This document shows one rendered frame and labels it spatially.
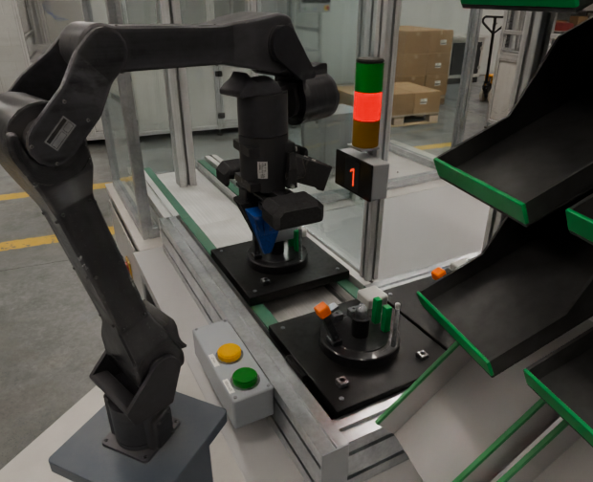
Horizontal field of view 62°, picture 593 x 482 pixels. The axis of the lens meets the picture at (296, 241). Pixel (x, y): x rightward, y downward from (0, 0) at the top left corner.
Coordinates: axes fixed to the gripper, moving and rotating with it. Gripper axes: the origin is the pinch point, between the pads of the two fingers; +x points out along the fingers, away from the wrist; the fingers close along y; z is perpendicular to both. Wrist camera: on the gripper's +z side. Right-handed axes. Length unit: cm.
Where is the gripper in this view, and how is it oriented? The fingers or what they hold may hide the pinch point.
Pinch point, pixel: (266, 228)
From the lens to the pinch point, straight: 62.4
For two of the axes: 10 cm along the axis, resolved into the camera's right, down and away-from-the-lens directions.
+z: 8.9, -2.1, 4.2
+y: -4.6, -4.0, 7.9
